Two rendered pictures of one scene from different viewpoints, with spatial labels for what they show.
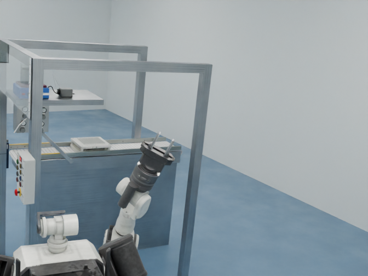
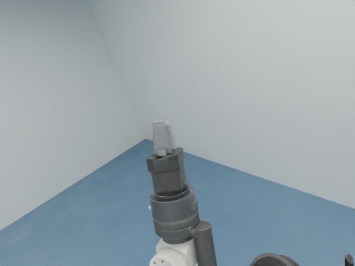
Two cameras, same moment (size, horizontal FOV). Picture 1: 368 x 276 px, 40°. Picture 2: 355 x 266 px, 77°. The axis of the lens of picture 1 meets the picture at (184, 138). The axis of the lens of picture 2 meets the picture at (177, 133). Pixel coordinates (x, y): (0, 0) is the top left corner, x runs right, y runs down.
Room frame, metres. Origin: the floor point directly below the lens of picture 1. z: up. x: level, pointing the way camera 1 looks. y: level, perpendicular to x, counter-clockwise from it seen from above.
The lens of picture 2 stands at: (1.58, 0.45, 1.76)
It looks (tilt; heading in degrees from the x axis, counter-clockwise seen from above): 24 degrees down; 276
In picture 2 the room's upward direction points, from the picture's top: 20 degrees counter-clockwise
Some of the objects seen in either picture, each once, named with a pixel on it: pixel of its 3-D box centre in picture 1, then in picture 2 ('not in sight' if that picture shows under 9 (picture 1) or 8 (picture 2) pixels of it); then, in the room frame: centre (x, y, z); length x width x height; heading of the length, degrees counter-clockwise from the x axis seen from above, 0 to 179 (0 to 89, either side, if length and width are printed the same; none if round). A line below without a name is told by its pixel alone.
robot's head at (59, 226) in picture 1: (59, 229); not in sight; (1.44, 0.36, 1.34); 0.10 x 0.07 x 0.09; 116
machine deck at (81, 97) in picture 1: (54, 97); not in sight; (3.61, 0.97, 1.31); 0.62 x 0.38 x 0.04; 121
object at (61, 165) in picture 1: (100, 156); not in sight; (3.79, 0.64, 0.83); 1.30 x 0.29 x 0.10; 121
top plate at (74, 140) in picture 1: (90, 142); not in sight; (3.75, 0.72, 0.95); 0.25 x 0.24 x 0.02; 32
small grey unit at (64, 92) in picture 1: (64, 92); not in sight; (3.58, 0.90, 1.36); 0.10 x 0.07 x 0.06; 121
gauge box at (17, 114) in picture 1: (30, 116); not in sight; (3.39, 1.07, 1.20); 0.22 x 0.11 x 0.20; 121
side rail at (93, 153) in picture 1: (105, 152); not in sight; (3.67, 0.58, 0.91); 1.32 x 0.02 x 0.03; 121
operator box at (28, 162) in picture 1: (26, 177); not in sight; (2.66, 0.87, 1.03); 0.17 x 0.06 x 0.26; 31
